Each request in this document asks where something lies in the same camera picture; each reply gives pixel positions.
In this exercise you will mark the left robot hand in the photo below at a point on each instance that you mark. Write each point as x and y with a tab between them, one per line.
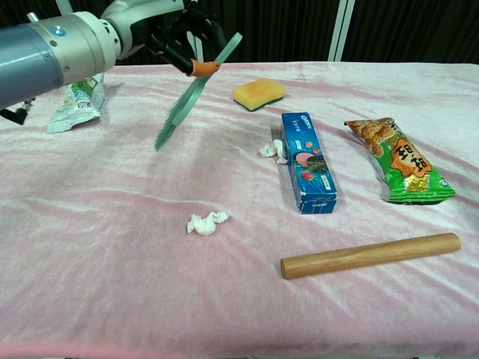
138	18

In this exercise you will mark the green hand brush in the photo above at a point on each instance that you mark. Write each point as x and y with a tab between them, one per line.
187	101

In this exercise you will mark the white tissue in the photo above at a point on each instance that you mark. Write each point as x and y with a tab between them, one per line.
275	149
205	224

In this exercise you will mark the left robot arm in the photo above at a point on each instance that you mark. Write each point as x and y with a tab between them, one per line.
45	56

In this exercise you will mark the white partition pole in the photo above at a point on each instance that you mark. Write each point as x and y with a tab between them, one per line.
63	4
342	30
195	46

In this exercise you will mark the crumpled white snack wrapper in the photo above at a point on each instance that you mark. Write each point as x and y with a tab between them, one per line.
80	108

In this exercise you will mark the yellow sponge with green base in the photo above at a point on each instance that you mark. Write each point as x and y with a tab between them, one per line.
258	92

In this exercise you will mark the blue Oreo cookie box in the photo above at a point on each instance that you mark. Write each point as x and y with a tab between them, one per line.
308	164

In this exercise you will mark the green snack bag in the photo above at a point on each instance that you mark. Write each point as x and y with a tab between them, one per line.
408	161

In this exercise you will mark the wooden rolling pin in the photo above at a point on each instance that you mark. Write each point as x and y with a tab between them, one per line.
370	254

